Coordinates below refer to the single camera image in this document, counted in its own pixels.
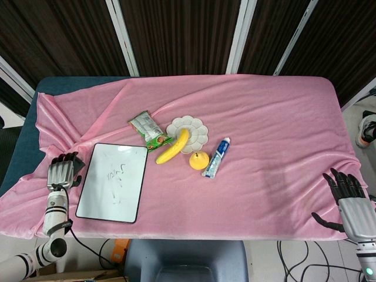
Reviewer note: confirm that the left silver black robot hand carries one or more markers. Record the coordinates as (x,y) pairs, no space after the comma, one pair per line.
(60,174)

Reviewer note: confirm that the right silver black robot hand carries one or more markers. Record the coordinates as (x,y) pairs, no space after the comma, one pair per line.
(357,214)

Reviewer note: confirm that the black whiteboard eraser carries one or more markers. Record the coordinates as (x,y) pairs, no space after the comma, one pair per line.
(79,165)

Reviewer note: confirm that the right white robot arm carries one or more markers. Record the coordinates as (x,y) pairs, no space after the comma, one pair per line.
(367,257)

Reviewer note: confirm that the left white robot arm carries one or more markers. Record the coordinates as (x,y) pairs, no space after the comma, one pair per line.
(54,211)

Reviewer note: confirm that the white drawing board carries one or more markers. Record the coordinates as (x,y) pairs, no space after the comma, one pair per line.
(123,191)

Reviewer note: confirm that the white black orange sneaker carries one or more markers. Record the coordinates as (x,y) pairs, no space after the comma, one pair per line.
(365,129)

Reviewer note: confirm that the orange floor object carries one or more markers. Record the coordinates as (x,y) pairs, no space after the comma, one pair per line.
(121,249)

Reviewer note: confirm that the green snack bag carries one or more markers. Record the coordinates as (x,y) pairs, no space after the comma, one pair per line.
(145,126)

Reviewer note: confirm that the brown cardboard box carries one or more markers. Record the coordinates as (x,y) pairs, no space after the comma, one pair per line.
(76,276)

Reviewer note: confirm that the yellow banana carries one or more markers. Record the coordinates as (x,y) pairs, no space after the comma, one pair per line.
(173,148)

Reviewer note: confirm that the pink velvet tablecloth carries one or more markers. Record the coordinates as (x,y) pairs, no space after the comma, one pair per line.
(249,132)

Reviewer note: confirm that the yellow pear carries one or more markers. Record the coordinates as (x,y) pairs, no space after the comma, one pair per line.
(198,162)

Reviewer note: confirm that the white flower-shaped plate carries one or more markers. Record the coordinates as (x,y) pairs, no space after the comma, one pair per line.
(197,130)

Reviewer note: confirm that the grey blue chair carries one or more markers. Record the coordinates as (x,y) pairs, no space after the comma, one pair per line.
(185,258)

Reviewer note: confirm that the blue white toothpaste tube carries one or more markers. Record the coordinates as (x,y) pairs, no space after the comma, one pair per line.
(217,157)

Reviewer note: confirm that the white screen frame post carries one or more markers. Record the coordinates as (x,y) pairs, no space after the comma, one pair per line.
(123,38)
(17,85)
(239,38)
(293,44)
(359,98)

